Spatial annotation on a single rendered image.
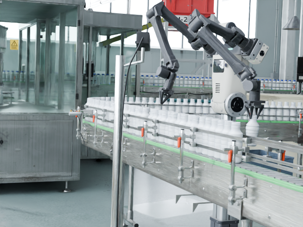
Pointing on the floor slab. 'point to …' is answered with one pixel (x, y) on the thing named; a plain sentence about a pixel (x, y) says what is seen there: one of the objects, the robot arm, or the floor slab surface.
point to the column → (287, 43)
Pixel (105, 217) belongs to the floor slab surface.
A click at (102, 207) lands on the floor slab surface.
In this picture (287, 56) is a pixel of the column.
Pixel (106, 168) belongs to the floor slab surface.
